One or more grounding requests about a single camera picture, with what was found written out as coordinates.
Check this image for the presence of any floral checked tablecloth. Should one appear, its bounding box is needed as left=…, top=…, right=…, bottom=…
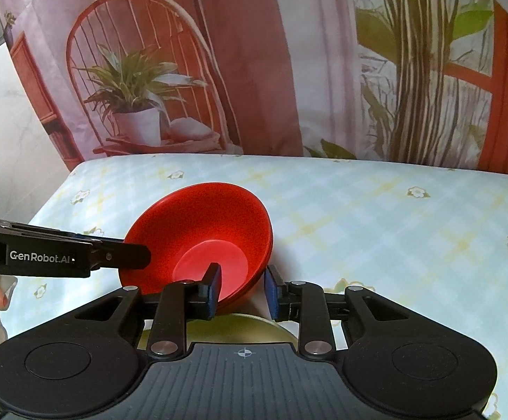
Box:
left=30, top=153, right=508, bottom=420

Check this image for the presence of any cream plastic plate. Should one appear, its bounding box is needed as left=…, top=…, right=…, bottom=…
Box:
left=141, top=312, right=299, bottom=347

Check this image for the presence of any red plastic bowl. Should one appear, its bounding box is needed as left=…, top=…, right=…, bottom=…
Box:
left=219, top=210, right=274, bottom=313
left=118, top=185, right=272, bottom=311

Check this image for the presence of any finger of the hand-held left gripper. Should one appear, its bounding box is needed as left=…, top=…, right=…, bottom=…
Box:
left=89, top=237, right=152, bottom=271

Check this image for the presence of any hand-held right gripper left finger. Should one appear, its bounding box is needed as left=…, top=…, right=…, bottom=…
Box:
left=74, top=262, right=223, bottom=360

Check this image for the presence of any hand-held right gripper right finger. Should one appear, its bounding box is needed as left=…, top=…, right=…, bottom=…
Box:
left=263, top=265, right=402, bottom=358

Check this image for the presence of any printed room scene backdrop cloth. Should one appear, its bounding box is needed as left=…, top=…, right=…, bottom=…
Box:
left=0, top=0, right=508, bottom=181

